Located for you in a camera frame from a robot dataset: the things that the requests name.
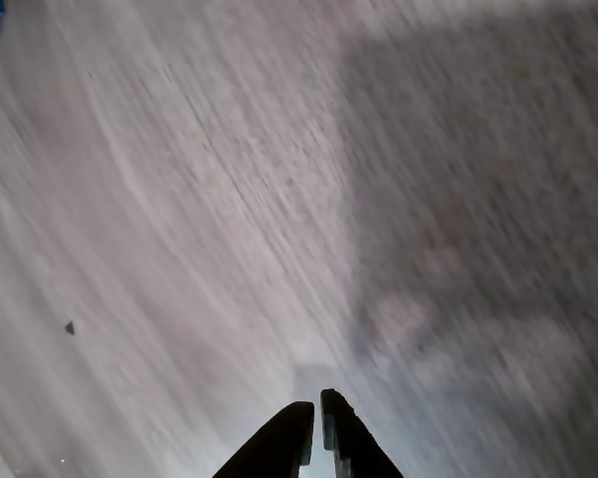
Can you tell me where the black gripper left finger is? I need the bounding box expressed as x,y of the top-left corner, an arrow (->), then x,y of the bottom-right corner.
212,400 -> 316,478

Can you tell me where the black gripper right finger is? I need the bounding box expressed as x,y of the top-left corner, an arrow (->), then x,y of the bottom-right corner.
319,387 -> 406,478

